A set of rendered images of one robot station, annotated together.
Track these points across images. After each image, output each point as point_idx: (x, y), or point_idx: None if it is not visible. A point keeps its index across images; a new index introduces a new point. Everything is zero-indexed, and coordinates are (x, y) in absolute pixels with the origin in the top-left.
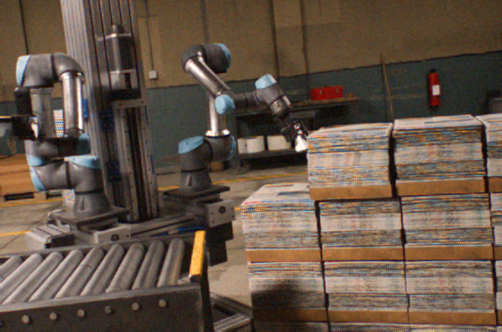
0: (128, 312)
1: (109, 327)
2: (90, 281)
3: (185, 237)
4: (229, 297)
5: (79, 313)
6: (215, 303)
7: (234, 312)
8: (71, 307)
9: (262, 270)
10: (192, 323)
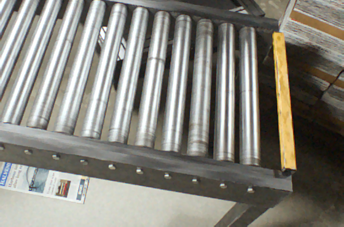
0: (213, 186)
1: (190, 187)
2: (172, 113)
3: (258, 27)
4: None
5: (166, 177)
6: None
7: (238, 2)
8: (159, 172)
9: (299, 30)
10: (268, 202)
